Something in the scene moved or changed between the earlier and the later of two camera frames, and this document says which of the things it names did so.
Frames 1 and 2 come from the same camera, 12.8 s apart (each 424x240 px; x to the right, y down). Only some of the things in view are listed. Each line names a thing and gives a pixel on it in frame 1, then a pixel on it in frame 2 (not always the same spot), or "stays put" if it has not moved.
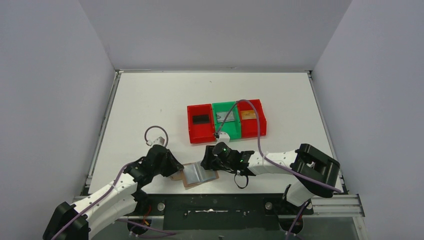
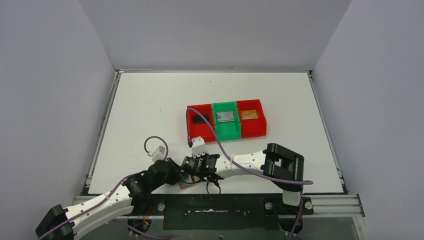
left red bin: x=201 y=123 stays put
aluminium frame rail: x=331 y=206 stays put
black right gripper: x=209 y=162 to x=205 y=155
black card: x=200 y=119 stays put
